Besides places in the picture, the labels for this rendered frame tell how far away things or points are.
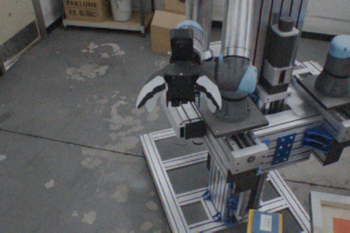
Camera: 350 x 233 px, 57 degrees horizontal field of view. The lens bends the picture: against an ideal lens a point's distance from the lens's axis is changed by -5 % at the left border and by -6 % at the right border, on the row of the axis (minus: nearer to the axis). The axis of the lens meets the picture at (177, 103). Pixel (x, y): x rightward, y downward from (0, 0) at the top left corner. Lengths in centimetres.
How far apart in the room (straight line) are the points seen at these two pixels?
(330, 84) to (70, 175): 207
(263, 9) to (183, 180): 145
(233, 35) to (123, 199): 190
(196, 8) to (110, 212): 180
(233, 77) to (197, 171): 165
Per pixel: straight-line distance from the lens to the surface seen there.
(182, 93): 70
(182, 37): 66
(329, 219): 145
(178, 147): 262
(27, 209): 274
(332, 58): 145
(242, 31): 92
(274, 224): 135
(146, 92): 64
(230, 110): 123
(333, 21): 490
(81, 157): 294
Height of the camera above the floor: 208
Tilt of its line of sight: 38 degrees down
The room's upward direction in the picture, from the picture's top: straight up
